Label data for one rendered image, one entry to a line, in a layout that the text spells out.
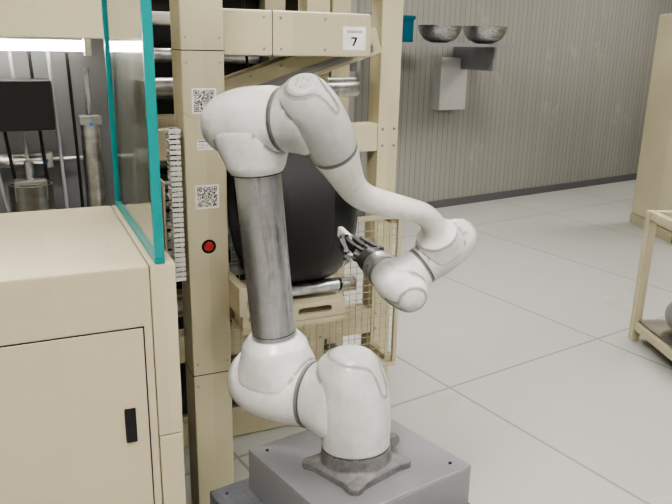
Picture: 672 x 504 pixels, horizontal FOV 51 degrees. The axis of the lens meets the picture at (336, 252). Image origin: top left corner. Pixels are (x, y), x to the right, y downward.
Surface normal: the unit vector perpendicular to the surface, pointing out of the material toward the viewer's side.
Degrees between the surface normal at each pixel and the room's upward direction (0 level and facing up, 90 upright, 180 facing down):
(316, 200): 80
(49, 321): 90
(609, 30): 90
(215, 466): 90
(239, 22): 90
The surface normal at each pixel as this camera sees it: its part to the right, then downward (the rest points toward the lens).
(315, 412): -0.54, 0.20
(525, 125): 0.55, 0.25
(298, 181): 0.39, -0.10
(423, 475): -0.04, -0.97
